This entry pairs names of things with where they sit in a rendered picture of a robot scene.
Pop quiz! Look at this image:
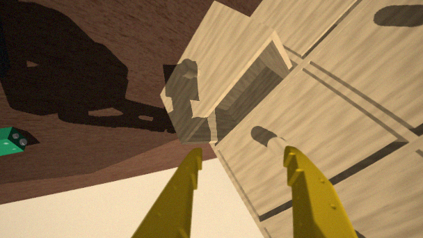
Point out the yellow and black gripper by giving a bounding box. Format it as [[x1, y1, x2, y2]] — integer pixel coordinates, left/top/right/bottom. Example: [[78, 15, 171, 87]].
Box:
[[131, 145, 358, 238]]

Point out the wooden chest of drawers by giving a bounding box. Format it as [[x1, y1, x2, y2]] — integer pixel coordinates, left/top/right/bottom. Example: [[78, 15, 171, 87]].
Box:
[[210, 0, 423, 238]]

